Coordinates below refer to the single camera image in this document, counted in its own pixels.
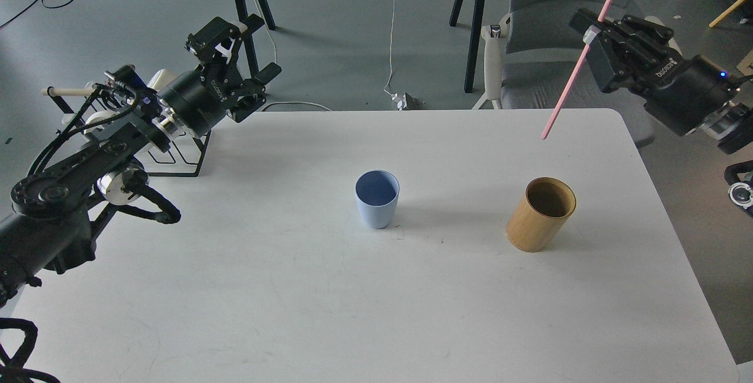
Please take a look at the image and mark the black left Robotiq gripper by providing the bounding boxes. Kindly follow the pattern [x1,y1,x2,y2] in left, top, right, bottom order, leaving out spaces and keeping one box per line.
[158,15,282,138]

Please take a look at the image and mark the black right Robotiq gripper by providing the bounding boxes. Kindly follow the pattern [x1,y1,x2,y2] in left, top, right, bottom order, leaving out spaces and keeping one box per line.
[569,8,743,136]

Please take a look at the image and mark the pink chopstick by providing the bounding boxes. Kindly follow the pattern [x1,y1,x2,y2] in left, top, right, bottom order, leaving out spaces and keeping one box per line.
[540,24,602,140]

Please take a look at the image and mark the light blue plastic cup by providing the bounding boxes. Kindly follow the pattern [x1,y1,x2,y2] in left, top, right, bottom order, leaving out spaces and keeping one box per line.
[355,169,400,228]

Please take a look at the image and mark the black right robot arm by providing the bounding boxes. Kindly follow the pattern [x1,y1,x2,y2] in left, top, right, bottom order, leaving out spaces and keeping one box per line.
[569,8,752,154]

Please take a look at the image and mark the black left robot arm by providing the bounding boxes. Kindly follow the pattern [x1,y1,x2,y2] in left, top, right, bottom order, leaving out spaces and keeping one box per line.
[1,15,281,305]

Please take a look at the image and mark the white cup on rack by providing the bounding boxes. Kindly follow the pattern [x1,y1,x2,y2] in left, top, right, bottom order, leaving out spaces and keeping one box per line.
[147,69,178,92]

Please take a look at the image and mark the bamboo wooden cup holder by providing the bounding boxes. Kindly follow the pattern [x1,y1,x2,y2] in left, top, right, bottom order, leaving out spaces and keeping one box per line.
[505,177,577,252]

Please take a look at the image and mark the black table legs left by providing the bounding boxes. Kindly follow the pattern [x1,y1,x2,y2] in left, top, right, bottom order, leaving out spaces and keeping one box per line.
[206,0,277,99]

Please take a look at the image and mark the black table legs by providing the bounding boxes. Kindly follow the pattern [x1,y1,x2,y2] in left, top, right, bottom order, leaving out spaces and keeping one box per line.
[449,0,492,94]
[206,0,277,99]

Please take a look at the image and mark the grey office chair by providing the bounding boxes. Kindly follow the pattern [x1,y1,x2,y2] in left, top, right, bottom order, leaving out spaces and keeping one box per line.
[472,0,665,148]

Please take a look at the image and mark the wooden stick far right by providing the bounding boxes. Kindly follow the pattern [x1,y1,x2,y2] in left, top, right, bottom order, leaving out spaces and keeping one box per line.
[708,0,748,28]

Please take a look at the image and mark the white mug on rack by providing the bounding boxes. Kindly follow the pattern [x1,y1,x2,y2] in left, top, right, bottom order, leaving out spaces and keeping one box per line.
[82,110,118,136]

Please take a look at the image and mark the black table legs right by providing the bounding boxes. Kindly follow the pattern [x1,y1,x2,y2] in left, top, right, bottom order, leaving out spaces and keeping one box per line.
[449,0,492,94]

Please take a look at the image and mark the white power adapter on floor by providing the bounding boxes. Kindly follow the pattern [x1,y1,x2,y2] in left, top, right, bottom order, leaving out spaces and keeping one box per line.
[392,92,421,111]

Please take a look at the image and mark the black wire cup rack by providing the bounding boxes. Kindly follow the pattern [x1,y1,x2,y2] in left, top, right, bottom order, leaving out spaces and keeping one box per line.
[41,82,212,178]

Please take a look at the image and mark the white hanging cable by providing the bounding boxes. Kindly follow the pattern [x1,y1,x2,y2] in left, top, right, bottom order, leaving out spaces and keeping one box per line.
[384,0,401,101]

